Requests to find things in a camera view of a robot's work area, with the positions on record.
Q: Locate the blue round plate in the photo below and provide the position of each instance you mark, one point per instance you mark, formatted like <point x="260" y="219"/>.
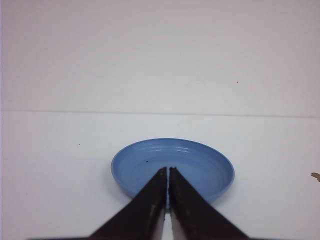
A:
<point x="205" y="168"/>

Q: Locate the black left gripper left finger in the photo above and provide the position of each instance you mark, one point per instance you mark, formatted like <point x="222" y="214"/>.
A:
<point x="141" y="219"/>

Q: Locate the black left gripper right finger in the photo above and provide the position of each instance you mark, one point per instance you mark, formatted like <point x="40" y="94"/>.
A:
<point x="192" y="217"/>

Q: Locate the small brown scrap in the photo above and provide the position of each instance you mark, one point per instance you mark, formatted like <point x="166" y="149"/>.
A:
<point x="316" y="175"/>

